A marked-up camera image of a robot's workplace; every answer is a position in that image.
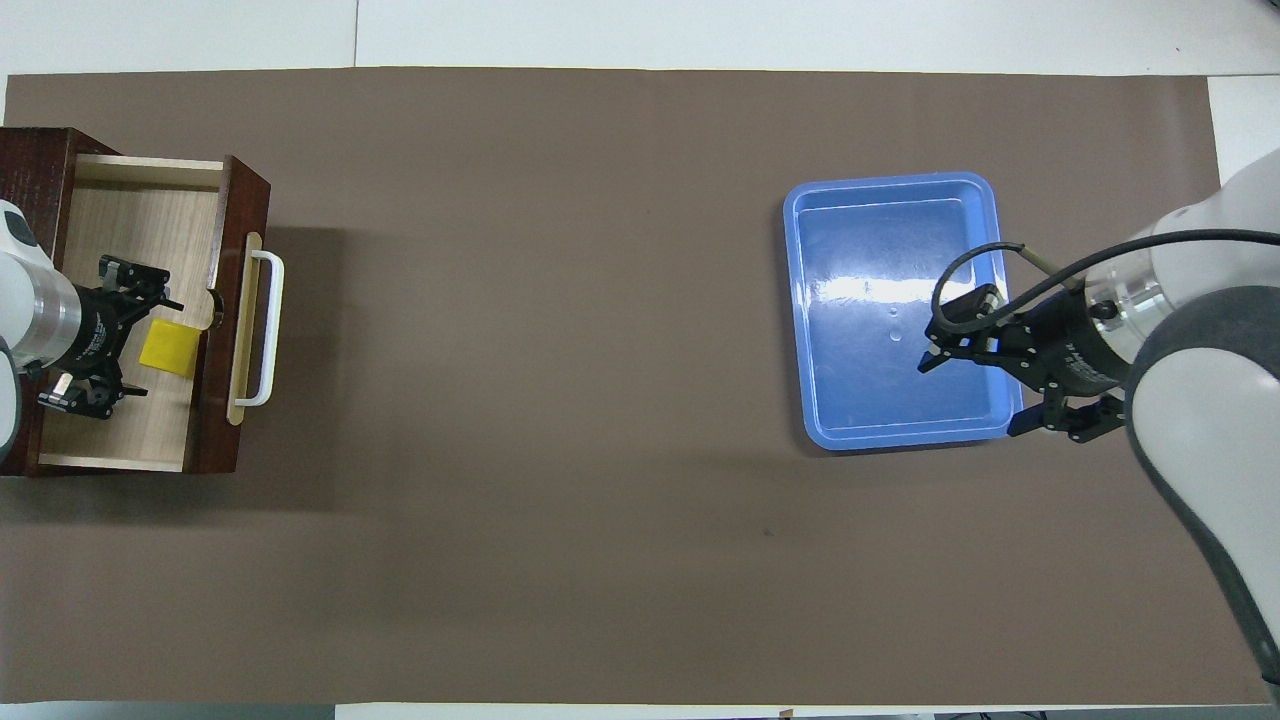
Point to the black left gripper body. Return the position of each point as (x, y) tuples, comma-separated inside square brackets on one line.
[(100, 330)]

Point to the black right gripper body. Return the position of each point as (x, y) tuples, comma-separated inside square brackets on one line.
[(1065, 345)]

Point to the wooden drawer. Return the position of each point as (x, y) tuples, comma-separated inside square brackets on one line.
[(140, 220)]

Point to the yellow cube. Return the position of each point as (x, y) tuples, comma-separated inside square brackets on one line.
[(170, 348)]

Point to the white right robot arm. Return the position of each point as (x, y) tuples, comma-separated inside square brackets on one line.
[(1210, 340)]

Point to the blue plastic tray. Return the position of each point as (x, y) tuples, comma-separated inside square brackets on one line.
[(860, 250)]

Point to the dark brown wooden cabinet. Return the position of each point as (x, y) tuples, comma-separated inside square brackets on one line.
[(35, 165)]

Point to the brown table mat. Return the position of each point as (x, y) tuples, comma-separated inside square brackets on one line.
[(520, 400)]

